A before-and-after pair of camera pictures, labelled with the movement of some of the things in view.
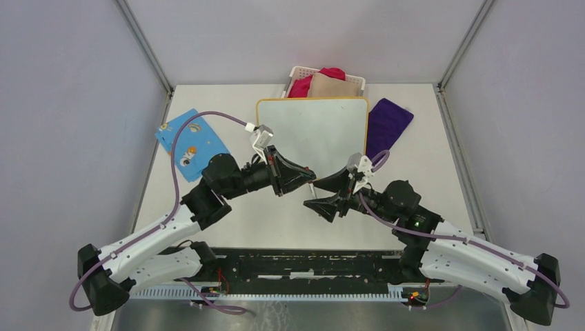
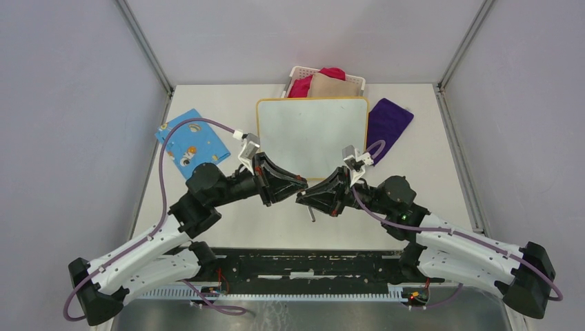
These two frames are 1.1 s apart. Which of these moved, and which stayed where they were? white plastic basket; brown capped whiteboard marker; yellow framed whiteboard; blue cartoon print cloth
Moved: brown capped whiteboard marker
Stayed: white plastic basket; blue cartoon print cloth; yellow framed whiteboard
